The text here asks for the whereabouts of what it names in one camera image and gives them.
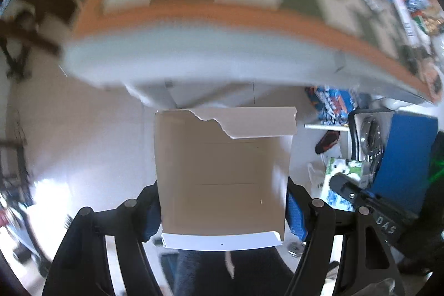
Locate white plastic bag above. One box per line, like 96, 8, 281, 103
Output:
307, 162, 327, 191

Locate chrome round appliance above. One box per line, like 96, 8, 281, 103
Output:
348, 108, 394, 180

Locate white shelf board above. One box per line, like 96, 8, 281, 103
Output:
304, 123, 351, 132

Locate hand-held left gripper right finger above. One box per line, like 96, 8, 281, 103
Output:
284, 176, 407, 296

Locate torn cardboard box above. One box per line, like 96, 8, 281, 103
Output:
153, 107, 298, 251

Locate blue box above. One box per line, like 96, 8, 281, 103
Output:
371, 110, 438, 215

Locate dark wooden chair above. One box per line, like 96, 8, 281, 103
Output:
0, 0, 84, 82

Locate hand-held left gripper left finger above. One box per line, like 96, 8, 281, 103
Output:
42, 180, 163, 296

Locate green white checkered table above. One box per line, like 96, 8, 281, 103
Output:
62, 0, 444, 107

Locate black and red object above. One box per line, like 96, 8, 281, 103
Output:
315, 131, 340, 155

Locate blue patterned packets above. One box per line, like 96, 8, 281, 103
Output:
304, 85, 359, 126

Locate green and white carton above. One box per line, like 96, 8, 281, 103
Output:
320, 157, 372, 211

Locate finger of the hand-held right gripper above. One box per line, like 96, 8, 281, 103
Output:
329, 173, 383, 211

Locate pile of snack packets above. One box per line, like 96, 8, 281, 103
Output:
347, 0, 444, 92

